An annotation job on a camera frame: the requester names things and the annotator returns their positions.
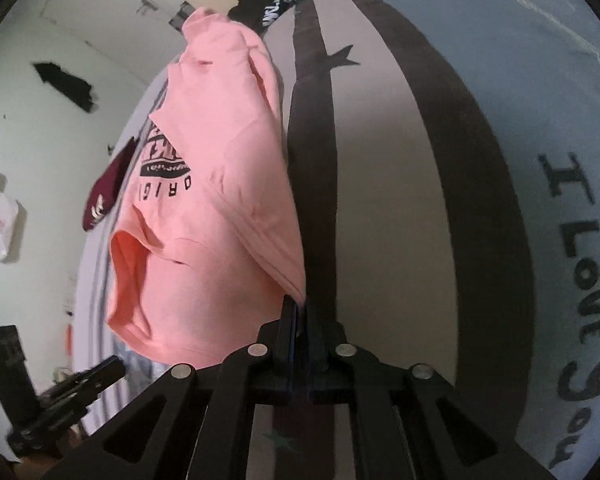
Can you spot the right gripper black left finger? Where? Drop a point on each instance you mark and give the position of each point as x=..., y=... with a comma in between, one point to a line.
x=276, y=368

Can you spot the pink printed t-shirt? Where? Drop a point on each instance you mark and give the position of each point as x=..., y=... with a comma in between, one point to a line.
x=207, y=244

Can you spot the white door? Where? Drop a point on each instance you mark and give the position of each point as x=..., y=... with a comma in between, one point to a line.
x=141, y=36

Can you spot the black garment on wall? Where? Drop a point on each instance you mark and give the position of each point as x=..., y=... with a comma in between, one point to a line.
x=74, y=88

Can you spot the maroon folded garment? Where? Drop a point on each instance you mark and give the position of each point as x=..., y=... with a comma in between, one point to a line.
x=105, y=191

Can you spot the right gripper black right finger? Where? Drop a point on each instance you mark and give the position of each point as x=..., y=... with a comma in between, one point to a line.
x=320, y=335

